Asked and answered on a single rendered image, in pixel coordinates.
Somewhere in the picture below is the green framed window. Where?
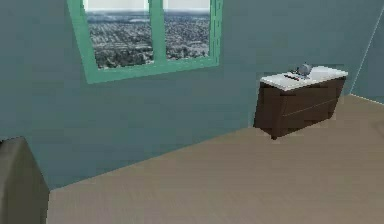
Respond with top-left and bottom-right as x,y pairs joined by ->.
66,0 -> 224,85

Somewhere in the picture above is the dark brown white-topped dresser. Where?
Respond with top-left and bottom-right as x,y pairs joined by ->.
253,65 -> 349,141

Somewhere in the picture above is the grey round object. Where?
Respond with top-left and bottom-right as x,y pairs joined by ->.
296,62 -> 314,77

